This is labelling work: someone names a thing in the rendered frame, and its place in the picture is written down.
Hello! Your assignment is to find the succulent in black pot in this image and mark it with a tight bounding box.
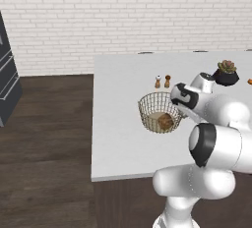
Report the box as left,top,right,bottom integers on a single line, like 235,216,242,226
212,59,240,87

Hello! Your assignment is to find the wire basket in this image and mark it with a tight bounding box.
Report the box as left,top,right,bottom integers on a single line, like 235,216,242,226
137,90,184,135

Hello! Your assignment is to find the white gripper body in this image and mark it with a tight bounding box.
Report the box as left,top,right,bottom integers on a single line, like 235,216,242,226
176,104,195,122

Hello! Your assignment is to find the brown bread loaf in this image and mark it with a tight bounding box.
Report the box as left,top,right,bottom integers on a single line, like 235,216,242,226
157,112,175,132

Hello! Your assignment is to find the brown wooden pepper shaker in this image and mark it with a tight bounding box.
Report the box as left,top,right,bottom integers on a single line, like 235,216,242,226
163,74,172,88

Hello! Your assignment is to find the dark grey fridge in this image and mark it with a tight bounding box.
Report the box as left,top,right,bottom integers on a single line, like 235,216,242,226
0,10,24,129

